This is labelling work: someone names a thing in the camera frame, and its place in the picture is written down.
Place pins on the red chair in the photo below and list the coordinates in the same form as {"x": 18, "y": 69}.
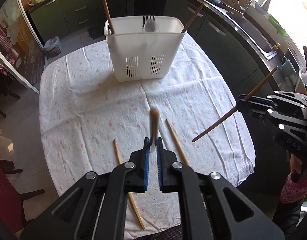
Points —
{"x": 8, "y": 197}

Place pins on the dark wooden chair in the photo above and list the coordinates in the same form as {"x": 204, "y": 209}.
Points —
{"x": 3, "y": 92}

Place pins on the black fork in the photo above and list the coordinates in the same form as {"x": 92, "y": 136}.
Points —
{"x": 148, "y": 18}

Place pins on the dark floor mat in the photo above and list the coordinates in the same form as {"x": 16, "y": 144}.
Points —
{"x": 94, "y": 33}

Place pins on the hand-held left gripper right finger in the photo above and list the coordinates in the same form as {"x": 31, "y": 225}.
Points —
{"x": 161, "y": 165}

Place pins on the printed sliding glass door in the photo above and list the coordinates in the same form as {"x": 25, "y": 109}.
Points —
{"x": 21, "y": 42}

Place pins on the person's leg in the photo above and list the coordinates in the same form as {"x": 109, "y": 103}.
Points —
{"x": 287, "y": 220}

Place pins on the floral white tablecloth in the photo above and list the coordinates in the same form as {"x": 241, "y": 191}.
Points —
{"x": 93, "y": 105}

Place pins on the green mug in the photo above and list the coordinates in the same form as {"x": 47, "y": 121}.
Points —
{"x": 288, "y": 67}

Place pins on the person's right hand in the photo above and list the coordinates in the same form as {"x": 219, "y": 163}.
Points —
{"x": 296, "y": 163}

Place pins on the green drawer base cabinet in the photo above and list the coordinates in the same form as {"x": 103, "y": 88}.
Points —
{"x": 76, "y": 7}

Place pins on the wooden chopstick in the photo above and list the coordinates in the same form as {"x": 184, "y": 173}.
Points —
{"x": 192, "y": 18}
{"x": 109, "y": 15}
{"x": 218, "y": 127}
{"x": 177, "y": 142}
{"x": 154, "y": 125}
{"x": 117, "y": 152}

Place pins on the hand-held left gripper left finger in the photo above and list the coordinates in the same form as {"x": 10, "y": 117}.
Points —
{"x": 146, "y": 165}

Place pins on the stainless steel sink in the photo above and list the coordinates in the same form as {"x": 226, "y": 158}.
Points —
{"x": 256, "y": 33}

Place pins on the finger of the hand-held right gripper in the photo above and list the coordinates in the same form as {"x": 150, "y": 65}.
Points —
{"x": 258, "y": 111}
{"x": 258, "y": 99}

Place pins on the blue trash bin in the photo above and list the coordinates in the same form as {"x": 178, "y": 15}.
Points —
{"x": 53, "y": 46}

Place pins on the white plastic spoon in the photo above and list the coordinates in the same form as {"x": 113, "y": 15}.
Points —
{"x": 151, "y": 26}

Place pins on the black granite countertop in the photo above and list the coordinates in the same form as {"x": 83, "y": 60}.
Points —
{"x": 278, "y": 82}

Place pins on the white plastic utensil basket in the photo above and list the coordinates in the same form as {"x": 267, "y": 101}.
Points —
{"x": 143, "y": 52}

